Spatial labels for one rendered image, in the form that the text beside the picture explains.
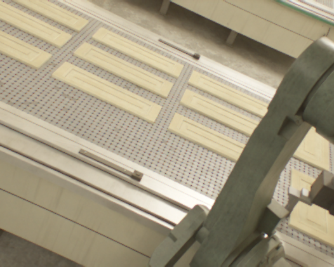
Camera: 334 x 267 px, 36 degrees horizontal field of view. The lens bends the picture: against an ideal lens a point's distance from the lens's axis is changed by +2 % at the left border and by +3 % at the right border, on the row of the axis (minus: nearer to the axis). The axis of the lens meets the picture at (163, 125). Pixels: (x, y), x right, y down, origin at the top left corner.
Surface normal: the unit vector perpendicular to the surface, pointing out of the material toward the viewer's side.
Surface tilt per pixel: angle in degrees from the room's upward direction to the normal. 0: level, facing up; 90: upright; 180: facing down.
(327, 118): 101
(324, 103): 87
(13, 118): 0
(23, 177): 90
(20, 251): 0
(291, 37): 90
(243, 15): 90
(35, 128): 0
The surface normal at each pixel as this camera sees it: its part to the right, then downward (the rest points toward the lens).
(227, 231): -0.58, 0.13
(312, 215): 0.34, -0.76
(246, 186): -0.67, 0.33
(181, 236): -0.21, -0.36
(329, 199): -0.25, 0.51
